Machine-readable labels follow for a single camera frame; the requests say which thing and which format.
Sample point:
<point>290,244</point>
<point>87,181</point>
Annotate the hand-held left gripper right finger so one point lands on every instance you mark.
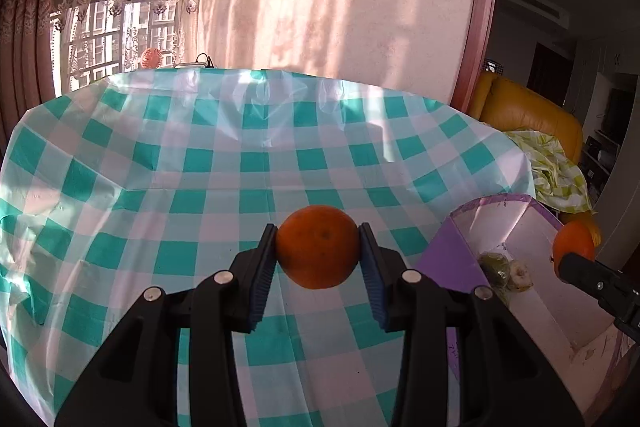
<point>375,287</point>

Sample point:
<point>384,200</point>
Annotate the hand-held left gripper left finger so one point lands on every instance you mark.
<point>260,292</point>

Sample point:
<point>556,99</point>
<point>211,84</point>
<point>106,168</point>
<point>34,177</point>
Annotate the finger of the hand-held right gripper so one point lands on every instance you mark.
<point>590,279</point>

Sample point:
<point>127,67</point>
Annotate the small tangerine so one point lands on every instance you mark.
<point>575,242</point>

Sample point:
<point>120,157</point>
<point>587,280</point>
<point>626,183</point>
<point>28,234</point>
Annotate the large orange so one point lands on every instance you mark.
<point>317,247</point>

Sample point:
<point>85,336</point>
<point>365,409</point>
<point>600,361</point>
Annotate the beige pastry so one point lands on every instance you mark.
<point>520,277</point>

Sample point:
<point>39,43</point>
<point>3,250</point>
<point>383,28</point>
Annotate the purple cardboard box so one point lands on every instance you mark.
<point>450,252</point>

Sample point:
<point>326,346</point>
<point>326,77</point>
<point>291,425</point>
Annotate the green fruit half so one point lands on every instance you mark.
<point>495,272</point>

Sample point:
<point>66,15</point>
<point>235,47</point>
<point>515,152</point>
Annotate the green and white cloth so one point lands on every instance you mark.
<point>560,172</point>

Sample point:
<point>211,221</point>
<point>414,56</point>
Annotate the teal checked tablecloth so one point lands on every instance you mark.
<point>150,207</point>

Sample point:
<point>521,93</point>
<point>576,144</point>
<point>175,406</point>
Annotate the dark television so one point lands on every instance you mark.
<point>617,112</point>

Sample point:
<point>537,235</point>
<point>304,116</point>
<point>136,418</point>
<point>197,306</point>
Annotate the yellow leather sofa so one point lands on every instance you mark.
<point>530,112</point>

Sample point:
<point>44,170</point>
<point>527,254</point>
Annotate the dark wooden door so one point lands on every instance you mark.
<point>547,74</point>

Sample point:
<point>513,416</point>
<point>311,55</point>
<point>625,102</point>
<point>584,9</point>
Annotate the small pink fan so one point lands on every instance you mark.
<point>151,58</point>

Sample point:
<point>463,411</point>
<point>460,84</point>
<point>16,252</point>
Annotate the white ceiling air vent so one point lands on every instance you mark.
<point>532,4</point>

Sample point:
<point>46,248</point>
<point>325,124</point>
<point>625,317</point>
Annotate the brown pleated curtain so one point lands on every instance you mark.
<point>25,32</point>

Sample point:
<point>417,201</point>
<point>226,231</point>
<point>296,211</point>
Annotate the reddish wooden door frame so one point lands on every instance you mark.
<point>480,7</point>

